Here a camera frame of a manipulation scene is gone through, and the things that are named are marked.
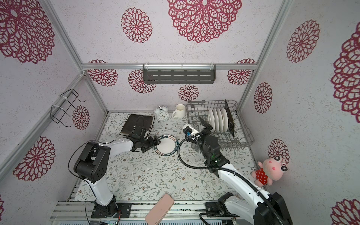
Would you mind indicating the grey wall shelf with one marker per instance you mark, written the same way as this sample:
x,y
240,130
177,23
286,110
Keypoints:
x,y
179,74

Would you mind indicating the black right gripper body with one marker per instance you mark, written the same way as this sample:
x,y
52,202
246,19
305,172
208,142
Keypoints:
x,y
204,133

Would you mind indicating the pink pig plush toy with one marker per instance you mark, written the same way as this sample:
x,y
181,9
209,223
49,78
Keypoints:
x,y
270,170

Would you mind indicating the black wire wall holder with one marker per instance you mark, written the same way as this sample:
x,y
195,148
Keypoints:
x,y
60,110

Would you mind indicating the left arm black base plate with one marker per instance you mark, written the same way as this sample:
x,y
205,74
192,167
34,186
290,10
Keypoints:
x,y
114,210

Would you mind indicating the black square plate glossy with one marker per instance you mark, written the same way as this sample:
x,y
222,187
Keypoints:
x,y
230,118

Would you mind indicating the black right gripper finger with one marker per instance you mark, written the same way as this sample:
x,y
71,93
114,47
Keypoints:
x,y
206,126
188,131

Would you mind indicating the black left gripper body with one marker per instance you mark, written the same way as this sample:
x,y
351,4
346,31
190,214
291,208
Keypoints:
x,y
146,144

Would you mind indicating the grey wire dish rack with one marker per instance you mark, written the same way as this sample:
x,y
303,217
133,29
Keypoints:
x,y
242,134

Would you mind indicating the white ceramic mug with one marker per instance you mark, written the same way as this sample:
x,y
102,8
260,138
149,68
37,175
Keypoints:
x,y
179,112

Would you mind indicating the white twin bell alarm clock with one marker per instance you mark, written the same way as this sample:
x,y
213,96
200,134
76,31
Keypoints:
x,y
161,113

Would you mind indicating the pink phone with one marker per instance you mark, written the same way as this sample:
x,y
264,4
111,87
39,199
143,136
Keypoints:
x,y
160,209

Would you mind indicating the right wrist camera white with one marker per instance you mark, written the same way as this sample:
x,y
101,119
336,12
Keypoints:
x,y
195,132

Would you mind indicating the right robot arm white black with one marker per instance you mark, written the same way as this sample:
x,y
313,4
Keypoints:
x,y
256,205

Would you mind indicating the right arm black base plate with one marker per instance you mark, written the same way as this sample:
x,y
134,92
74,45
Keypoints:
x,y
217,209

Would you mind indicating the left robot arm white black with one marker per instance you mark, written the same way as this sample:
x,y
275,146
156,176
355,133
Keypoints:
x,y
92,163

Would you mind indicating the white round plate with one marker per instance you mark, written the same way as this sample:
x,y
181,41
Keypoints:
x,y
225,118
216,119
211,118
168,145
220,120

